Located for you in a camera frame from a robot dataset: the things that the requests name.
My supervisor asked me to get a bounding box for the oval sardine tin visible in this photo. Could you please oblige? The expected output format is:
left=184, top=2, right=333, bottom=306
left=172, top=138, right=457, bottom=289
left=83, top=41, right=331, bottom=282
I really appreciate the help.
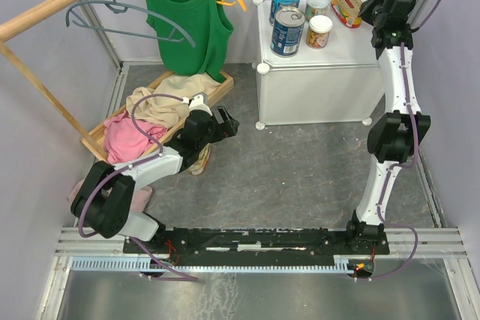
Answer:
left=188, top=143, right=212, bottom=175
left=331, top=0, right=362, bottom=28

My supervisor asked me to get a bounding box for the small cup white lid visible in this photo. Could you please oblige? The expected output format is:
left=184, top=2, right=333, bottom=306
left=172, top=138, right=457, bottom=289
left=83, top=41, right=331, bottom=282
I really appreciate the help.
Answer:
left=306, top=15, right=333, bottom=49

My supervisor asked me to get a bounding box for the dark blue tin can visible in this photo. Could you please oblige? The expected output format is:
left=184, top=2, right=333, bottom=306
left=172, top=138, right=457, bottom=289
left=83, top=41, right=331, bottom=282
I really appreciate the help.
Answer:
left=271, top=7, right=305, bottom=57

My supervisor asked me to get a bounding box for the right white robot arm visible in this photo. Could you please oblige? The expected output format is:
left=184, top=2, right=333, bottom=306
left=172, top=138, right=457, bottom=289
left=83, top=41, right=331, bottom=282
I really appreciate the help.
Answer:
left=355, top=0, right=431, bottom=226

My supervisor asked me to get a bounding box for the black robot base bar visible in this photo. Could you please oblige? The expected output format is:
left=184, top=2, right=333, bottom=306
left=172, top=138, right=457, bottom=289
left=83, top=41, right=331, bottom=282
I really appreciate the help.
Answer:
left=143, top=217, right=390, bottom=266

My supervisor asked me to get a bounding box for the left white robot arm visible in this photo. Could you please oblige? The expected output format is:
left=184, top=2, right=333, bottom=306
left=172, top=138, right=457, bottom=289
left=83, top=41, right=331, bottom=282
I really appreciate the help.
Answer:
left=70, top=106, right=239, bottom=253

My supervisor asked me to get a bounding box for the beige cloth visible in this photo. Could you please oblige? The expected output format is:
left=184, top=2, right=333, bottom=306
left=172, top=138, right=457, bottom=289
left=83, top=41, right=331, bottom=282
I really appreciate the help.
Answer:
left=125, top=73, right=220, bottom=129

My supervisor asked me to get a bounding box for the white plastic cube cabinet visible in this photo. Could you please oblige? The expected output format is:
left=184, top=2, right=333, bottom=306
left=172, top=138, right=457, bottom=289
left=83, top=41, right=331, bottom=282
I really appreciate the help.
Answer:
left=253, top=0, right=385, bottom=125

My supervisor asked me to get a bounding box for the pink cloth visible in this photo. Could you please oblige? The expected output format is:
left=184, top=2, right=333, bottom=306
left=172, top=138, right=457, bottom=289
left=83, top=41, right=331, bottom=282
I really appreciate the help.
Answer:
left=103, top=112, right=154, bottom=164

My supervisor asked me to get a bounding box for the mauve cloth on floor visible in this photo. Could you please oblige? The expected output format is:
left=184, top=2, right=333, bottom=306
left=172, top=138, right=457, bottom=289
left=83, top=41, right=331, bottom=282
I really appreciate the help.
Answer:
left=67, top=180, right=153, bottom=213

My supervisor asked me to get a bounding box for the green tank top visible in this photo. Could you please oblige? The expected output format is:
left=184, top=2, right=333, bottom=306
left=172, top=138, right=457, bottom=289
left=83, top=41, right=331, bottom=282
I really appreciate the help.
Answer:
left=145, top=0, right=234, bottom=83

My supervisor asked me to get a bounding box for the grey clothes hanger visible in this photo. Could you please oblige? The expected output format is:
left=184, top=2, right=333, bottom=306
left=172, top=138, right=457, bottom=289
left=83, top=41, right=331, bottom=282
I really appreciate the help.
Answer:
left=65, top=0, right=197, bottom=48

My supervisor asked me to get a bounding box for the wooden clothes rack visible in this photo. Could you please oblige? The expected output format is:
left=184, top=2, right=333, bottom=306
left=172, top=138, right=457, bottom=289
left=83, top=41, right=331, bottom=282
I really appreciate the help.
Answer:
left=1, top=0, right=116, bottom=139

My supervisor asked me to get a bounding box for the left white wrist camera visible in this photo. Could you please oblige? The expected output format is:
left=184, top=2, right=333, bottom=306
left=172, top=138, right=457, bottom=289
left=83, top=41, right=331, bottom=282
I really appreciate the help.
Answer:
left=182, top=92, right=212, bottom=116

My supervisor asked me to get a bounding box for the white slotted cable duct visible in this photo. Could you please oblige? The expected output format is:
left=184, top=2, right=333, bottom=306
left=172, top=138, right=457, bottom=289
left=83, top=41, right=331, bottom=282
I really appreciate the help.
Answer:
left=70, top=256, right=353, bottom=274

